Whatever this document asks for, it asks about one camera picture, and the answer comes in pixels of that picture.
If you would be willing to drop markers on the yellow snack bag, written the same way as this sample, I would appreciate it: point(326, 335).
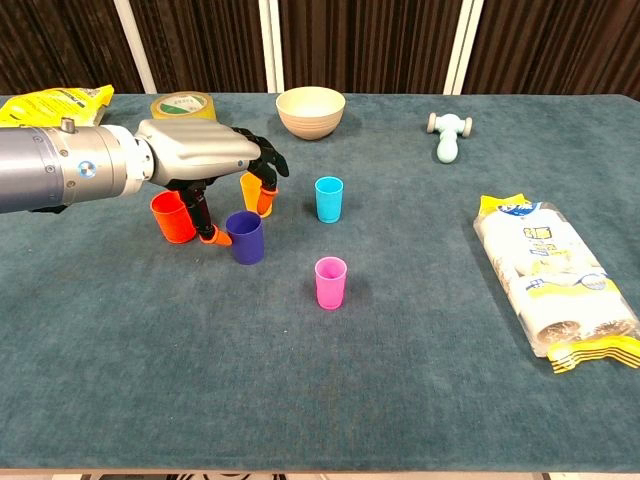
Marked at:
point(50, 105)

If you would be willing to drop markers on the white yellow scouring pad pack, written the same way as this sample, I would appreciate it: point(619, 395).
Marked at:
point(550, 275)

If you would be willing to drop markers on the yellow plastic cup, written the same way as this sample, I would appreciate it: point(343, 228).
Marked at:
point(249, 197)

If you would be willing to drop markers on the pink plastic cup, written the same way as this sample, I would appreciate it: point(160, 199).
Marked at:
point(330, 287)

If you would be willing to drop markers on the dark blue plastic cup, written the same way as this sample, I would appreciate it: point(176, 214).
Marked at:
point(245, 242)

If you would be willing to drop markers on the clear yellowish tape roll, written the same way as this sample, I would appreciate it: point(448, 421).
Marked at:
point(182, 106)

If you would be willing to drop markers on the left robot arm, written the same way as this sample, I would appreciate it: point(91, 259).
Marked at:
point(50, 165)

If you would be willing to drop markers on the blue table cloth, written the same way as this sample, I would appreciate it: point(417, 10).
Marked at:
point(200, 350)

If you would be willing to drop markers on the beige bowl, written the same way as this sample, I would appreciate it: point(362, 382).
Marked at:
point(310, 120)

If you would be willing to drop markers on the orange plastic cup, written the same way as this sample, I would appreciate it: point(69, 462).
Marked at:
point(172, 220)

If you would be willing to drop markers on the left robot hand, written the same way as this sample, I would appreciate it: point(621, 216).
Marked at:
point(200, 150)

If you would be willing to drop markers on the light blue plastic cup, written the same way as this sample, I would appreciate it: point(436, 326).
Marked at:
point(329, 202)

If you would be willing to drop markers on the light blue toy hammer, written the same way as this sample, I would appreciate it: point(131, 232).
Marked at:
point(446, 145)

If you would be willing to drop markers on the white partition post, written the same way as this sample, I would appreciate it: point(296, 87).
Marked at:
point(271, 45)
point(135, 50)
point(465, 45)

